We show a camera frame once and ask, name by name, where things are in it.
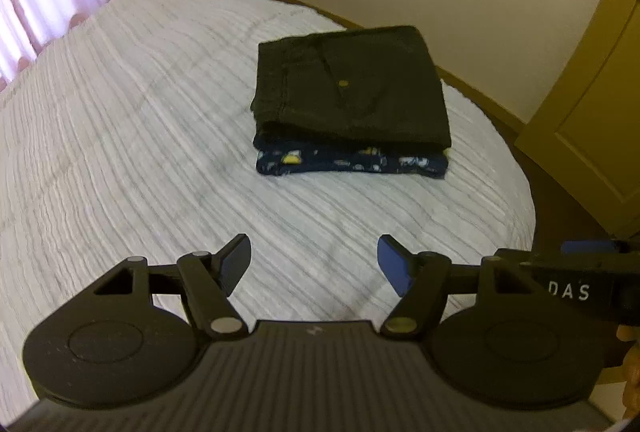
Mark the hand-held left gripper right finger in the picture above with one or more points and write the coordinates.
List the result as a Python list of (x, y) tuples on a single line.
[(395, 262)]

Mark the yellow wooden door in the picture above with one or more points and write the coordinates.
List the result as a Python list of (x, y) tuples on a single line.
[(590, 112)]

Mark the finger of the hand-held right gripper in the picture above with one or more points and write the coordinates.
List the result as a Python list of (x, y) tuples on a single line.
[(587, 247)]

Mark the striped white bed blanket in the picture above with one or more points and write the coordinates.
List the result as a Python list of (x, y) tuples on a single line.
[(125, 137)]

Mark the navy printed folded garment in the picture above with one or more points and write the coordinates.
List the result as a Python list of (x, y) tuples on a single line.
[(320, 162)]

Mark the black pants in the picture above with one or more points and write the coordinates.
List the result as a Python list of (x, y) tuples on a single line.
[(350, 87)]

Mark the person's right hand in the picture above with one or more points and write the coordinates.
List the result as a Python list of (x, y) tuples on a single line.
[(632, 377)]

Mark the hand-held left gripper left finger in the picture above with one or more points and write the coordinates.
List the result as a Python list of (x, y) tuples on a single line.
[(236, 262)]

